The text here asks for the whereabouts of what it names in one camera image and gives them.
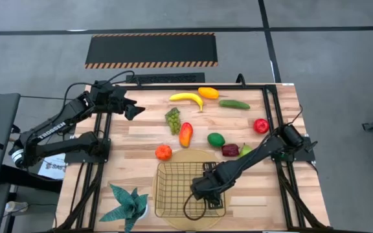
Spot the yellow-orange mango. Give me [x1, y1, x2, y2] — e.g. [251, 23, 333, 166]
[198, 87, 220, 100]

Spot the green grape bunch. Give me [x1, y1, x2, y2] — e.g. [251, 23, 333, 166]
[164, 107, 182, 136]

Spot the white printed paper sheet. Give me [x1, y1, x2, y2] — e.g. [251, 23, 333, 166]
[37, 153, 67, 181]

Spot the pale green speckled pear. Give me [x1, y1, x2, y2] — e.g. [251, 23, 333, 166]
[238, 143, 254, 159]

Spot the clear plastic bottle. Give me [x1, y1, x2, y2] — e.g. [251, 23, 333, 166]
[5, 201, 29, 214]

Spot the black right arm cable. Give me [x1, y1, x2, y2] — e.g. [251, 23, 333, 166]
[282, 104, 304, 131]

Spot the red-orange mango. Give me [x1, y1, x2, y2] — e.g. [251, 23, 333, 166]
[178, 122, 194, 148]

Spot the dark green cucumber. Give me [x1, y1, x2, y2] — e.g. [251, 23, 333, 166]
[218, 99, 251, 111]

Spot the black aluminium table frame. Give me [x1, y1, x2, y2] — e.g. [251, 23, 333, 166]
[55, 83, 332, 233]

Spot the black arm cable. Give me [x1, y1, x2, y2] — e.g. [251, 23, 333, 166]
[282, 104, 304, 131]
[62, 70, 136, 109]

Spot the ridged orange tangerine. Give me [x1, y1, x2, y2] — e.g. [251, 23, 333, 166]
[155, 144, 173, 162]

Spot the red apple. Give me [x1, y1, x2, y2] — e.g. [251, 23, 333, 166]
[253, 118, 271, 135]

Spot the gold wire basket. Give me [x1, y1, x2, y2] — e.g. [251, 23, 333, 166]
[153, 161, 227, 219]

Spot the deep green lime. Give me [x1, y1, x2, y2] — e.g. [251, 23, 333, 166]
[207, 132, 226, 148]

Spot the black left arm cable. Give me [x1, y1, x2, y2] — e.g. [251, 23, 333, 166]
[62, 70, 136, 109]

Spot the maroon bell pepper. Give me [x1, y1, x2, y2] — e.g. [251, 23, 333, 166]
[221, 143, 240, 158]

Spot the dark looped cable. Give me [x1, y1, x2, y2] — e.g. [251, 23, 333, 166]
[183, 192, 209, 222]

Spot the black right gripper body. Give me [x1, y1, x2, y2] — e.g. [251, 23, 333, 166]
[190, 170, 222, 201]

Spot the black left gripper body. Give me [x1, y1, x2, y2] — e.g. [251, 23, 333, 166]
[104, 84, 130, 114]

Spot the teal artificial plant white pot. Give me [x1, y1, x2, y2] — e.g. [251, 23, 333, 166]
[98, 183, 150, 233]

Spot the black hazard-striped floor mat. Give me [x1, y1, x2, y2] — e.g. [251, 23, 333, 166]
[84, 32, 219, 69]

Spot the black perforated strip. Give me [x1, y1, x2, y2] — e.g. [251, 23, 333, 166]
[126, 72, 206, 84]

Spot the round woven straw placemat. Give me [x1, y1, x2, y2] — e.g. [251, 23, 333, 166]
[152, 148, 231, 232]

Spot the yellow banana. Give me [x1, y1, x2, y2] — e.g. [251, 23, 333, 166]
[168, 93, 205, 113]

